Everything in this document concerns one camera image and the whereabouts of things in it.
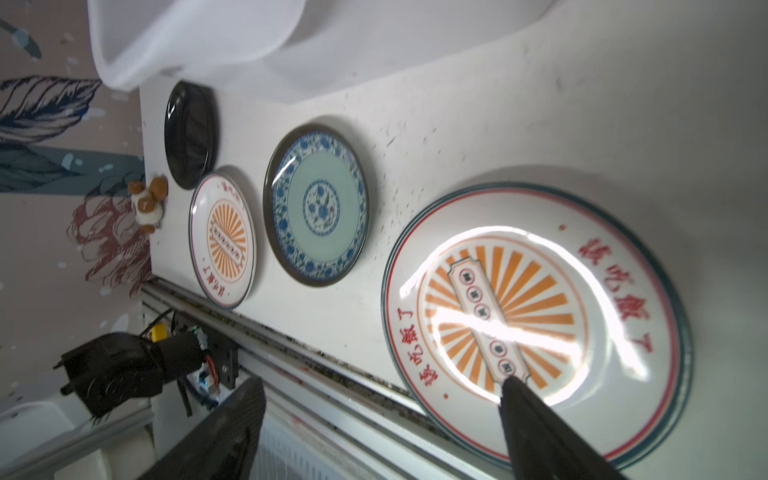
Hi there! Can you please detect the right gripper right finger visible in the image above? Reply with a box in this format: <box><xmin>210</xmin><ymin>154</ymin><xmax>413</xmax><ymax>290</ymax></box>
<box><xmin>499</xmin><ymin>377</ymin><xmax>624</xmax><ymax>479</ymax></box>

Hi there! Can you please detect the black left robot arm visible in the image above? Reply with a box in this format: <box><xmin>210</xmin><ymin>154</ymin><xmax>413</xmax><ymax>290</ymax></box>
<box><xmin>55</xmin><ymin>332</ymin><xmax>206</xmax><ymax>418</ymax></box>

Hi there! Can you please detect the orange sunburst plate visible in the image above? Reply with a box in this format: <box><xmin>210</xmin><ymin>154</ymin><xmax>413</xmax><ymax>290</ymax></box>
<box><xmin>381</xmin><ymin>182</ymin><xmax>693</xmax><ymax>469</ymax></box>
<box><xmin>188</xmin><ymin>172</ymin><xmax>257</xmax><ymax>310</ymax></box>

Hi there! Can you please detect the white plastic bin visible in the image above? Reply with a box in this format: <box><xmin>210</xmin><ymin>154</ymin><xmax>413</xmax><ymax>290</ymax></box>
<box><xmin>88</xmin><ymin>0</ymin><xmax>549</xmax><ymax>103</ymax></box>

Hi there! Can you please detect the teal floral plate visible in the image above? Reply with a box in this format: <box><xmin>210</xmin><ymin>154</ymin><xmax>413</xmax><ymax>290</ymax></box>
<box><xmin>262</xmin><ymin>123</ymin><xmax>370</xmax><ymax>287</ymax></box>

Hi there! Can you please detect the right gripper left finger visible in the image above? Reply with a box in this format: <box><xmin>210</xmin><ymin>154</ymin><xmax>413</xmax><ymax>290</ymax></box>
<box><xmin>141</xmin><ymin>377</ymin><xmax>266</xmax><ymax>480</ymax></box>

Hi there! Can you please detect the small plush toy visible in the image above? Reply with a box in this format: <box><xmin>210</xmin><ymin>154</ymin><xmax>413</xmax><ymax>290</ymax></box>
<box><xmin>128</xmin><ymin>176</ymin><xmax>169</xmax><ymax>234</ymax></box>

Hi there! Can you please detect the black round plate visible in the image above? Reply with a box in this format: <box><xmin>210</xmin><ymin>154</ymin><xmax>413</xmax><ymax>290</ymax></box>
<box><xmin>164</xmin><ymin>81</ymin><xmax>220</xmax><ymax>190</ymax></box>

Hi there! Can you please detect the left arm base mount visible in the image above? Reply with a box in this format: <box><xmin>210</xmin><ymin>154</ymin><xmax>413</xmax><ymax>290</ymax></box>
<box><xmin>175</xmin><ymin>312</ymin><xmax>239</xmax><ymax>395</ymax></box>

